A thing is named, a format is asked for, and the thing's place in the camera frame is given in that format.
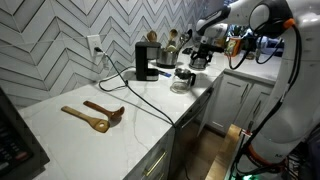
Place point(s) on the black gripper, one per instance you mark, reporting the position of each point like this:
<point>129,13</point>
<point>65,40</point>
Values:
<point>213,48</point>

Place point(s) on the silver metal bowl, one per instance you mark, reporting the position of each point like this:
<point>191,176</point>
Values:
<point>199,65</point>

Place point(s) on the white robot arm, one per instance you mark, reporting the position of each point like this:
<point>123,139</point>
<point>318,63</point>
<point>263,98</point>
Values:
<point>300,100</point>

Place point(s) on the dark metal ladle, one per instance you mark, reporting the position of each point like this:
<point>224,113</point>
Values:
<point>187,36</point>

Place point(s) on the silver utensil holder pot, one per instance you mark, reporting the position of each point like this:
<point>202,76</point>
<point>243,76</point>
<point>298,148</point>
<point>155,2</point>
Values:
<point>166,58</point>

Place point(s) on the tall wooden spoon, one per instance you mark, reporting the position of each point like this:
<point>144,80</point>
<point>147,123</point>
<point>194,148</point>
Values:
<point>172,35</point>

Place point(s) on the white cabinet door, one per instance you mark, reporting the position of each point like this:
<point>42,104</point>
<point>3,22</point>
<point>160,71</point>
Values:
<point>226,103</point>
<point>258,106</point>

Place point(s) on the dark dishwasher front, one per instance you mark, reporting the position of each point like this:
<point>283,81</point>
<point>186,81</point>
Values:
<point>181,143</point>

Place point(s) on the dark wooden spoon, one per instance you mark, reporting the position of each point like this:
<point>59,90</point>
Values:
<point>115,114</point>

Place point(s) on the grey drawer front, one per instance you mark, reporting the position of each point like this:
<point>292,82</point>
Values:
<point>150,156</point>

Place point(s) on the light wooden slotted spoon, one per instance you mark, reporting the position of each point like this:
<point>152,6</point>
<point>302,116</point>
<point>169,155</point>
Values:
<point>95,122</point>

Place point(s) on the black appliance with buttons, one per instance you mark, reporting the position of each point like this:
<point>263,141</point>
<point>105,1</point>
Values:
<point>13,146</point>

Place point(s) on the white wall outlet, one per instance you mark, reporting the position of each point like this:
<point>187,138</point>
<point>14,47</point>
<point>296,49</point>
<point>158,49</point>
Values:
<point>93,42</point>

